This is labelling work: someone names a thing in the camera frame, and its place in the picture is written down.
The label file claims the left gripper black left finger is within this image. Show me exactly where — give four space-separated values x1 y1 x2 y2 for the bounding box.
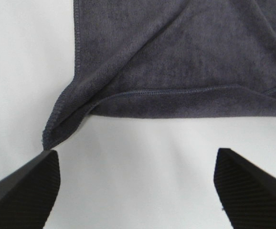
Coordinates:
0 150 61 229

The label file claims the dark grey towel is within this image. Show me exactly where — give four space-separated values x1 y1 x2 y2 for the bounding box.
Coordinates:
42 0 276 150

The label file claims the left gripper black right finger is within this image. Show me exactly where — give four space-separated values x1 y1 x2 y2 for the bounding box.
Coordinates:
213 148 276 229

